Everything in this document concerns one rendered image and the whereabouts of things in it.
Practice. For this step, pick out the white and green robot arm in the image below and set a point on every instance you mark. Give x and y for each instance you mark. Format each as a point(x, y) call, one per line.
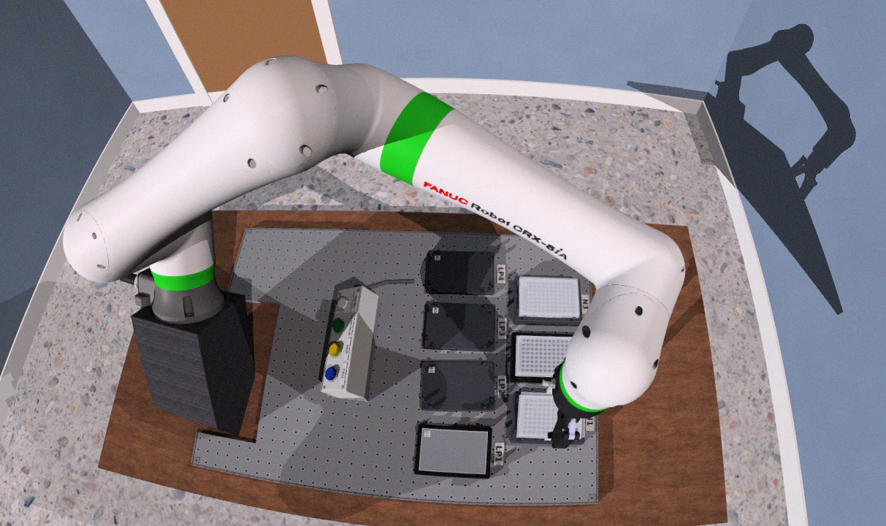
point(286, 114)

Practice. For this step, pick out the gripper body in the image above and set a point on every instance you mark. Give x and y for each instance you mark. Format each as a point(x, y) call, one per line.
point(567, 417)

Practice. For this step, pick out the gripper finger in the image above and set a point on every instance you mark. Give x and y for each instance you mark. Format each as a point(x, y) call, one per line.
point(549, 390)
point(569, 433)

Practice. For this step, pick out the white button panel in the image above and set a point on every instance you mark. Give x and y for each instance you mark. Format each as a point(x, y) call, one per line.
point(350, 353)

